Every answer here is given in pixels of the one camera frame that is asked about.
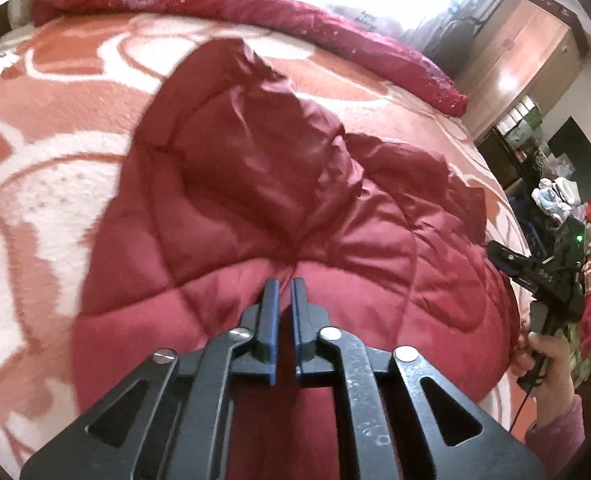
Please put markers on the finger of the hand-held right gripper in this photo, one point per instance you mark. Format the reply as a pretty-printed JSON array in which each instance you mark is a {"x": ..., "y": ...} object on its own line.
[{"x": 513, "y": 262}]

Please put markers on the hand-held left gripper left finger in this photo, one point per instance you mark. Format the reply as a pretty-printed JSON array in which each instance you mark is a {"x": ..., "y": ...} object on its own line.
[{"x": 271, "y": 325}]

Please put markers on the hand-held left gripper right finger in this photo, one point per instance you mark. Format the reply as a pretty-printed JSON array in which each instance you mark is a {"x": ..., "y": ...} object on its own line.
[{"x": 298, "y": 325}]

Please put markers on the dark red quilted jacket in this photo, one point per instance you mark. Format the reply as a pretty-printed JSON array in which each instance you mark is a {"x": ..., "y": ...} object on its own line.
[{"x": 275, "y": 185}]

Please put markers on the person's right forearm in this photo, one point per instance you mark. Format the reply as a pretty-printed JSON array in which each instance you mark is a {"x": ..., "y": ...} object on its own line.
[{"x": 560, "y": 430}]

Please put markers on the white crumpled clothes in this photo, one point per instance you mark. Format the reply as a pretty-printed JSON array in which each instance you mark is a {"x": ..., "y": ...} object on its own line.
[{"x": 558, "y": 197}]

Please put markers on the person's right hand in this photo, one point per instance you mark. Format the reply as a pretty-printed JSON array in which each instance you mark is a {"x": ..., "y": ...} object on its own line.
[{"x": 555, "y": 370}]

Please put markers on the dark shelf unit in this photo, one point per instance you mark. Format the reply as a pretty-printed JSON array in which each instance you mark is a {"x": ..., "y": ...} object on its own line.
[{"x": 518, "y": 140}]

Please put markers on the black flat panel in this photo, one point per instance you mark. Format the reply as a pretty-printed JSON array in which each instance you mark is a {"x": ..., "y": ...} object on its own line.
[{"x": 583, "y": 155}]

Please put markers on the wooden wardrobe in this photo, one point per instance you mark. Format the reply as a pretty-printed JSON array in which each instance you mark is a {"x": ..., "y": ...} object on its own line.
[{"x": 525, "y": 60}]

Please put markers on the black chair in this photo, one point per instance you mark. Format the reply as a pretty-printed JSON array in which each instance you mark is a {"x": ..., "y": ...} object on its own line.
[{"x": 455, "y": 45}]

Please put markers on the orange and white blanket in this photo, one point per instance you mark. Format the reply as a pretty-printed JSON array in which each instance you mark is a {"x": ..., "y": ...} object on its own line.
[{"x": 40, "y": 185}]

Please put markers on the white printed cushion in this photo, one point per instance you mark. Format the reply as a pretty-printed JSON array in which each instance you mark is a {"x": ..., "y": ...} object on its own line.
[{"x": 363, "y": 17}]

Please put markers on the red floral quilt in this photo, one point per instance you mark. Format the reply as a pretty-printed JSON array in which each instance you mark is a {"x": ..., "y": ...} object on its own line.
[{"x": 350, "y": 25}]

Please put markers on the small white pillow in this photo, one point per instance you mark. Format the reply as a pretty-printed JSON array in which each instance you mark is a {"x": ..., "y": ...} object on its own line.
[{"x": 20, "y": 5}]

